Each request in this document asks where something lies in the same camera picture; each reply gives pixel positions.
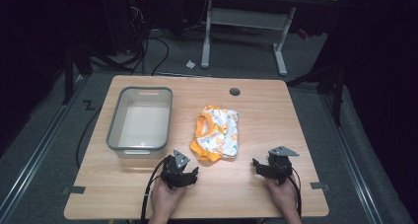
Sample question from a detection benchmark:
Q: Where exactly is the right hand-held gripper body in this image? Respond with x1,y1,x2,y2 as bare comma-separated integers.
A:
261,145,301,187

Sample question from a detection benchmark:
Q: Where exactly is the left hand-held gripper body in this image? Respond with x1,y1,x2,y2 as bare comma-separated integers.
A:
160,148,195,190

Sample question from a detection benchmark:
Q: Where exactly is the orange and white baby garment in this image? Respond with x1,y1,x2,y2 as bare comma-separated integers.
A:
189,104,241,163

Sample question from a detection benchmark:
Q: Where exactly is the white bin with grey rim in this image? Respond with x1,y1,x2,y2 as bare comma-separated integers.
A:
105,86,174,160

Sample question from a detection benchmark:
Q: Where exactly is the person's left hand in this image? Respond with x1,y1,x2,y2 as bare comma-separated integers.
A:
150,177,187,220

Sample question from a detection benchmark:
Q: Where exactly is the person's right hand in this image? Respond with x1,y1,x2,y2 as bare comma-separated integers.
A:
263,175,302,218

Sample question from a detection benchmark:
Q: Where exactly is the black metal stand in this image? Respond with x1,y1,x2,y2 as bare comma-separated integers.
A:
285,61,347,127
60,42,95,107

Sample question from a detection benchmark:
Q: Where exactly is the white-framed wooden desk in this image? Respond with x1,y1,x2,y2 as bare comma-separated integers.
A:
200,0,340,78

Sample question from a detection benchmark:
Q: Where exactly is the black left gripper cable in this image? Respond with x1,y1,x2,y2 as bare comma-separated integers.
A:
140,156,170,224

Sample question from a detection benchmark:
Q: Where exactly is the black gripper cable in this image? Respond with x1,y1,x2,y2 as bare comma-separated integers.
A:
287,167,304,218
140,156,170,224

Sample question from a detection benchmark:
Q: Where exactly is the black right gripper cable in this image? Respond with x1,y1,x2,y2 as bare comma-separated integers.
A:
287,167,304,218

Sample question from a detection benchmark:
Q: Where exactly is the grey table edge bracket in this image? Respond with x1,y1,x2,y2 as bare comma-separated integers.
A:
310,182,331,191
61,186,87,196

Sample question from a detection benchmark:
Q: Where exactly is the metal floor rail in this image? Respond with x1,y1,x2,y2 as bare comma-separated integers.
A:
318,91,386,224
0,75,87,220

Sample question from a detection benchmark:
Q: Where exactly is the thin black floor cable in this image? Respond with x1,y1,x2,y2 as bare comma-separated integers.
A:
75,107,103,170

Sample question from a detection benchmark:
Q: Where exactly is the bundle of black cables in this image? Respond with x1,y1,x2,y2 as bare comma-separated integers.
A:
124,0,171,77

